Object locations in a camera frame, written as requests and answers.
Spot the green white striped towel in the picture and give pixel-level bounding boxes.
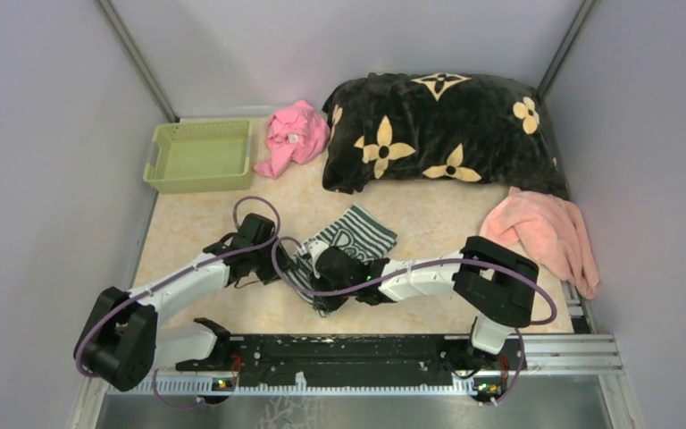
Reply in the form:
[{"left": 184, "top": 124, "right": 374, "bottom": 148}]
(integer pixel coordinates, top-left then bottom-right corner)
[{"left": 285, "top": 204, "right": 397, "bottom": 289}]

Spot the black blanket with beige flowers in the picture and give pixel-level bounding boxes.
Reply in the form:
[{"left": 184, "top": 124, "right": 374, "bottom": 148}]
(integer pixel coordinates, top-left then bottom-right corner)
[{"left": 322, "top": 72, "right": 569, "bottom": 199}]

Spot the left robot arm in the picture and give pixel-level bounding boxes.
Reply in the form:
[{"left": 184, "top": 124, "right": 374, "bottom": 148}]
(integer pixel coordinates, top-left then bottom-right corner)
[{"left": 73, "top": 214, "right": 277, "bottom": 391}]

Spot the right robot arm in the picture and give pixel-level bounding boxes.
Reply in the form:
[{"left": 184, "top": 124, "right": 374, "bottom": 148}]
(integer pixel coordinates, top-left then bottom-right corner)
[{"left": 308, "top": 236, "right": 540, "bottom": 368}]

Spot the green perforated plastic basket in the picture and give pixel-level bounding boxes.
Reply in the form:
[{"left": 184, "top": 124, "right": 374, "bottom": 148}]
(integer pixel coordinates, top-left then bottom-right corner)
[{"left": 143, "top": 119, "right": 254, "bottom": 194}]

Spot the bright pink crumpled towel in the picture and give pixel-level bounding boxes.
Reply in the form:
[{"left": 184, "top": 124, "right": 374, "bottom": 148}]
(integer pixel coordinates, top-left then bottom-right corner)
[{"left": 254, "top": 100, "right": 331, "bottom": 179}]

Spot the light salmon pink towel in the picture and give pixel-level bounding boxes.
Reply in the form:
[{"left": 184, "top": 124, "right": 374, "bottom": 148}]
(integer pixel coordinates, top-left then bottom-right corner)
[{"left": 480, "top": 187, "right": 600, "bottom": 299}]

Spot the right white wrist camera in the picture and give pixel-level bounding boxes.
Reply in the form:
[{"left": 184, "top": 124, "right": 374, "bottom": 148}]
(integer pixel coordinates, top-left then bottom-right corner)
[{"left": 304, "top": 240, "right": 330, "bottom": 277}]

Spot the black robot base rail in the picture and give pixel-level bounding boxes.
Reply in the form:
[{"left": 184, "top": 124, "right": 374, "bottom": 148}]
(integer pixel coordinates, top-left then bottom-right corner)
[{"left": 175, "top": 334, "right": 527, "bottom": 394}]

